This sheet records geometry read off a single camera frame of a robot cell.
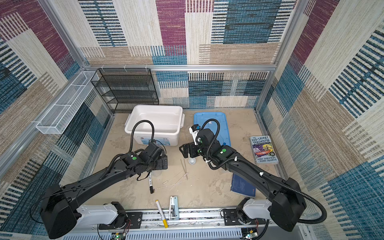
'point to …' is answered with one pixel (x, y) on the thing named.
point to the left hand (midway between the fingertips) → (161, 160)
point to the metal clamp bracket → (173, 211)
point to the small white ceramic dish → (192, 161)
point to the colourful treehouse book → (263, 150)
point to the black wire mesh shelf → (123, 88)
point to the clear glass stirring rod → (175, 183)
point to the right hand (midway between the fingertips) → (187, 148)
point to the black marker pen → (150, 180)
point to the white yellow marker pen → (161, 213)
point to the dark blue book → (240, 186)
